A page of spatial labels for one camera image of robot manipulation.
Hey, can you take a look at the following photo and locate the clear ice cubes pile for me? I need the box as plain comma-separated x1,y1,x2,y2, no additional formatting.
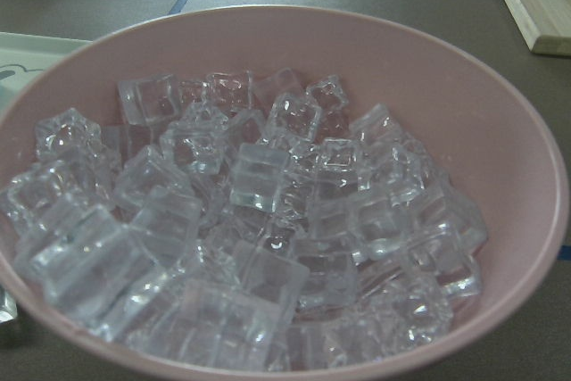
1,69,487,371

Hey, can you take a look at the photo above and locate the white serving tray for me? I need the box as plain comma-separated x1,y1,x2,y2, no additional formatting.
0,32,90,112

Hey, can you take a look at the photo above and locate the pink bowl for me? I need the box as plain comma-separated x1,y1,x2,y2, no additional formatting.
1,5,569,380

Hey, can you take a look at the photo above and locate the metal ice scoop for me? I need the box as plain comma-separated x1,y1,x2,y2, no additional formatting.
0,286,18,324

